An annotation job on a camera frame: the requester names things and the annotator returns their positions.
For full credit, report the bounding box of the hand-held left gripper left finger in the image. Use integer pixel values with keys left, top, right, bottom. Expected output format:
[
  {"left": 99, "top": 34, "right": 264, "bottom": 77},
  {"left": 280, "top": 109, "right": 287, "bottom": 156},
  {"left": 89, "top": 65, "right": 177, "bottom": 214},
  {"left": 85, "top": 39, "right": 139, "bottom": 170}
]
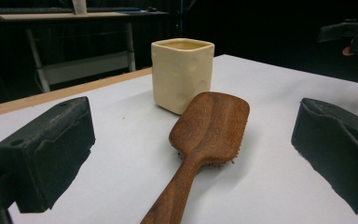
[{"left": 0, "top": 95, "right": 96, "bottom": 214}]

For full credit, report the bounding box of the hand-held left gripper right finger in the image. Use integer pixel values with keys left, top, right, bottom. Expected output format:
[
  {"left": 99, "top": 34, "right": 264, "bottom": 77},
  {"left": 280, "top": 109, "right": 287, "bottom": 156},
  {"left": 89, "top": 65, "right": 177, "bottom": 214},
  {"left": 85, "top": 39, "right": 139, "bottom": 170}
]
[{"left": 291, "top": 97, "right": 358, "bottom": 217}]

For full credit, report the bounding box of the wooden hairbrush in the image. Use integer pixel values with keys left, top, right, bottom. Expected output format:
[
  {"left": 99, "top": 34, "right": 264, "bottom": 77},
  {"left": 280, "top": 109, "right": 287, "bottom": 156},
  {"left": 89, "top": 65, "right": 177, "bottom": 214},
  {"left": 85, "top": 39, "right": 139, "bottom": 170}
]
[{"left": 140, "top": 91, "right": 251, "bottom": 224}]

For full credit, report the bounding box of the cream square ceramic cup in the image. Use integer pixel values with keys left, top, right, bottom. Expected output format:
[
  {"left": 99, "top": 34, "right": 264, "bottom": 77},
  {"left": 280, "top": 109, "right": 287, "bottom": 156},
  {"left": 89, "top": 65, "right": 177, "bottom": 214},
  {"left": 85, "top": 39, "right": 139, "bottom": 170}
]
[{"left": 150, "top": 37, "right": 215, "bottom": 116}]

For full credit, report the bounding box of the background table with metal frame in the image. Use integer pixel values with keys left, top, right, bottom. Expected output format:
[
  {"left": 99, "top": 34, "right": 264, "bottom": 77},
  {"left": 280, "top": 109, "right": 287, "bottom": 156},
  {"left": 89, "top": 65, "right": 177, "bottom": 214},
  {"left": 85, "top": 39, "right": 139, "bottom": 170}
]
[{"left": 0, "top": 7, "right": 181, "bottom": 108}]

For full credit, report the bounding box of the white post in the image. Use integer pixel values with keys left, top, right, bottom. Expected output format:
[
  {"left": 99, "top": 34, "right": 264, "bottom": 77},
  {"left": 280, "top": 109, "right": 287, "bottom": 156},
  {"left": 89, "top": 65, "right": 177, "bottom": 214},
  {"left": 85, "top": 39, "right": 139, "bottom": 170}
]
[{"left": 71, "top": 0, "right": 89, "bottom": 16}]

